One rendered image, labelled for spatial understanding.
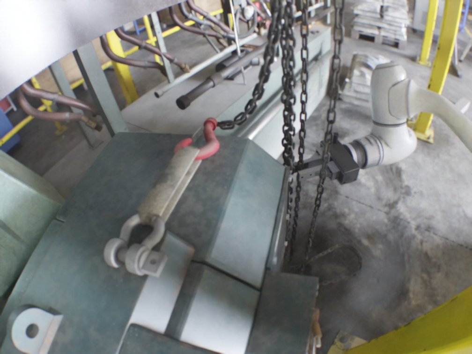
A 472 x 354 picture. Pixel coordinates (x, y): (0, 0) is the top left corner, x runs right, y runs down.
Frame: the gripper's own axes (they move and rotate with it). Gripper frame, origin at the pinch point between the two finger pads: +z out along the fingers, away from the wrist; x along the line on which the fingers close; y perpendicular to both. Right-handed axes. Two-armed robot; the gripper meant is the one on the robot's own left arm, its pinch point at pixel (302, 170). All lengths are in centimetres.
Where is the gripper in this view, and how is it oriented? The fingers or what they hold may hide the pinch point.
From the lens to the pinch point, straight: 67.7
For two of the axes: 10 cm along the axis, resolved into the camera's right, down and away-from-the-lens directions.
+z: -9.6, 2.6, -0.7
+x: 2.4, 6.9, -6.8
